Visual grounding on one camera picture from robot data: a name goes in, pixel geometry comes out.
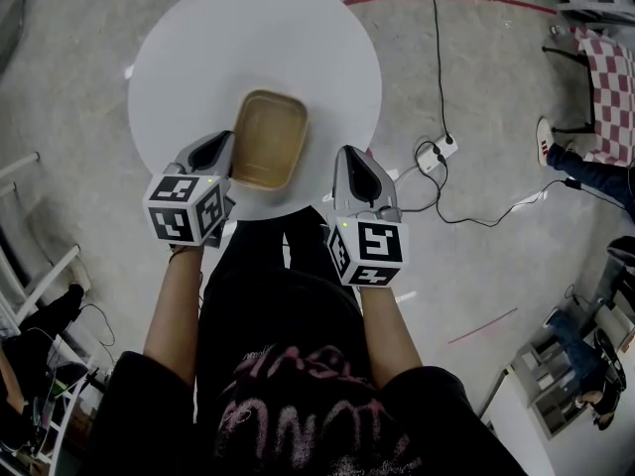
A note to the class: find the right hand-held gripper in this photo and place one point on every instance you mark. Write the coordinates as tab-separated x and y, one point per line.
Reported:
372	246

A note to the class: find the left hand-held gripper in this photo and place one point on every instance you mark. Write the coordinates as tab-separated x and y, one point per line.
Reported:
173	211

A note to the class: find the tan rectangular food container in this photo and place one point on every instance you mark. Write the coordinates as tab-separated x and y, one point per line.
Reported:
263	184

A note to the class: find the clear plastic lid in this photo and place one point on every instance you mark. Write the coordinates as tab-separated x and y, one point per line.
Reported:
270	137

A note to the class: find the person's right forearm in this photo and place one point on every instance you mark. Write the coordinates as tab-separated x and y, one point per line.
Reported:
387	330

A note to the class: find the person's left forearm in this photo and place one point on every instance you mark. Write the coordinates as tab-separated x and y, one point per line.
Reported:
171	305

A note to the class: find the white power strip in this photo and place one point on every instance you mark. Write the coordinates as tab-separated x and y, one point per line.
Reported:
439	149

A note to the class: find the person's black trousers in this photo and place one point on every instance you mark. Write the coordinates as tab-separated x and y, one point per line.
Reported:
258	246

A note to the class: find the round white side table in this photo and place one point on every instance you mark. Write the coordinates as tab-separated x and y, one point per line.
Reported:
258	33

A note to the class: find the person's black printed t-shirt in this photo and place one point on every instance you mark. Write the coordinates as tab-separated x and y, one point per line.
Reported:
297	390

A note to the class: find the grey storage rack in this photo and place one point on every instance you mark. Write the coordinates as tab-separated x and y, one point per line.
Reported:
536	375

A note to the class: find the pink checked cloth stool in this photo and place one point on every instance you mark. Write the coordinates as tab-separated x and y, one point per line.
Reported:
610	92

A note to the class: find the white frame table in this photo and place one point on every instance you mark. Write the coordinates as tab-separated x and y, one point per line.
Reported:
54	266

